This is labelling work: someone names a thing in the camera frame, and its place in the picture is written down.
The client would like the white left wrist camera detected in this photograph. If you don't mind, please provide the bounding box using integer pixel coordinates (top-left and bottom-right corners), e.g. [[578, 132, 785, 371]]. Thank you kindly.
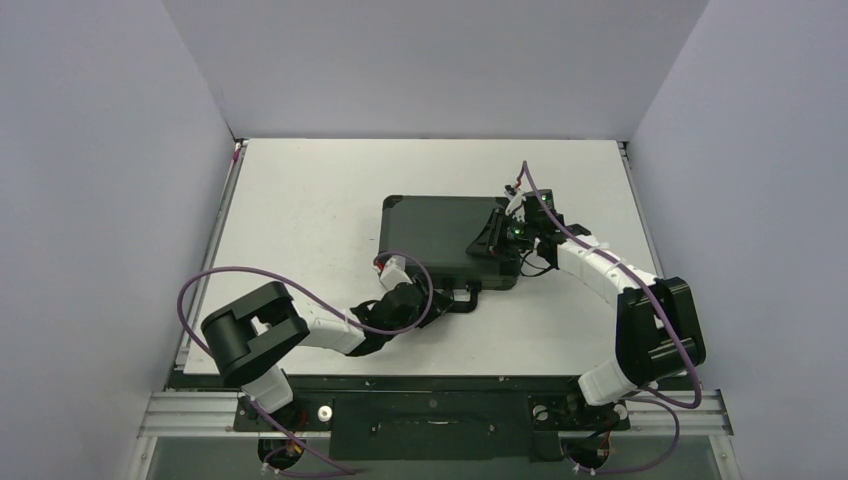
[[374, 255, 412, 291]]

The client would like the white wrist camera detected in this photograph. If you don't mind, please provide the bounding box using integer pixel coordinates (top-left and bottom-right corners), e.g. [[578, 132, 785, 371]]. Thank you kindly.
[[374, 255, 412, 291], [504, 184, 525, 216]]

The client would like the black foam-lined carry case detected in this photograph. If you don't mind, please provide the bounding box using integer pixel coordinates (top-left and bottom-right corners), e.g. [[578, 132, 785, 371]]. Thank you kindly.
[[378, 195, 520, 313]]

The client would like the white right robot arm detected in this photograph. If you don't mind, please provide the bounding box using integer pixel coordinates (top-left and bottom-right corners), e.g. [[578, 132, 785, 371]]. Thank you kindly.
[[466, 189, 706, 427]]

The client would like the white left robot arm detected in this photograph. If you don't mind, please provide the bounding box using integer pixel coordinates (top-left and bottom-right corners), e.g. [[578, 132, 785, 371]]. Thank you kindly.
[[201, 282, 453, 430]]

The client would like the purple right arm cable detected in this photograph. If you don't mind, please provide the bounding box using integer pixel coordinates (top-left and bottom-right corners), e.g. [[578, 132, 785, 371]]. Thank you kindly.
[[519, 160, 704, 476]]

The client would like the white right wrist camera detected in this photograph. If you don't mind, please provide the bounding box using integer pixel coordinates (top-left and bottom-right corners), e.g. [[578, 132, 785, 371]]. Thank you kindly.
[[504, 184, 525, 216]]

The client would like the black robot base mount plate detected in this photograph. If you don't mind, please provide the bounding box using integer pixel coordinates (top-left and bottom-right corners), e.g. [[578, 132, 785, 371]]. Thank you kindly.
[[167, 371, 653, 466]]

